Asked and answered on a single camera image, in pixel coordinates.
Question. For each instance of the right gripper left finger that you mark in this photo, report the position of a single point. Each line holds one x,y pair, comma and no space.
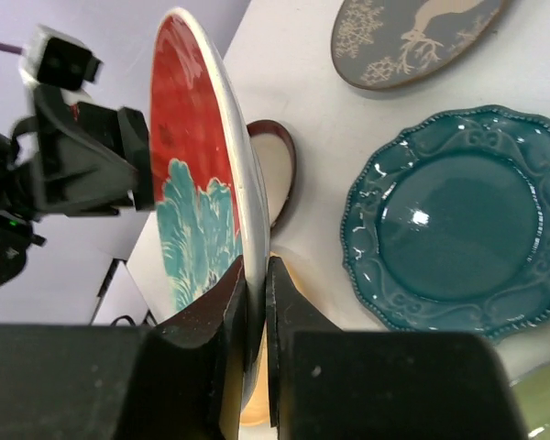
203,375

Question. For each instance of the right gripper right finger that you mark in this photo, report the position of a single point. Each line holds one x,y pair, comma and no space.
296,332

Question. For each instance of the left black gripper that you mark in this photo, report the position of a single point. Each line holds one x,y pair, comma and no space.
73,173

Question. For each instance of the red plate with teal flower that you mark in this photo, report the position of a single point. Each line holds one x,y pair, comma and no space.
211,202

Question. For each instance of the grey plate with deer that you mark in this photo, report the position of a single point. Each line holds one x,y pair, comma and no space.
380,45

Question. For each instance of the round yellow plate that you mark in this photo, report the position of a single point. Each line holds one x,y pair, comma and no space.
257,409

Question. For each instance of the dark red rimmed plate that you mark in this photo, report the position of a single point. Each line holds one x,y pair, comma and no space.
277,158

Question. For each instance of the teal scalloped plate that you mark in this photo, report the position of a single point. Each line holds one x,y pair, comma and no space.
447,227

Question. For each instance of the square green panda dish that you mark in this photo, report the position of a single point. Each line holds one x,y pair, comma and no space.
532,393

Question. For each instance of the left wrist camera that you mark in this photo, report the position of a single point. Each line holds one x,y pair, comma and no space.
57,59

